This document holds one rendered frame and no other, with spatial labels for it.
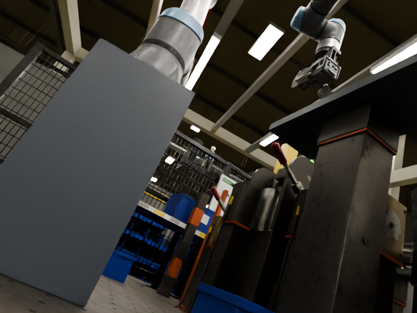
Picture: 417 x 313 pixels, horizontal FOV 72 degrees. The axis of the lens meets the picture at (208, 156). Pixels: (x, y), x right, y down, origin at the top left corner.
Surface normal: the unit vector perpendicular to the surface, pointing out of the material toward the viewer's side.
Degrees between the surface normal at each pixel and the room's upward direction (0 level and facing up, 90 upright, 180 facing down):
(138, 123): 90
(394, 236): 90
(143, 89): 90
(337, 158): 90
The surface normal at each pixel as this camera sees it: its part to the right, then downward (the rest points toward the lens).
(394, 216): 0.46, -0.21
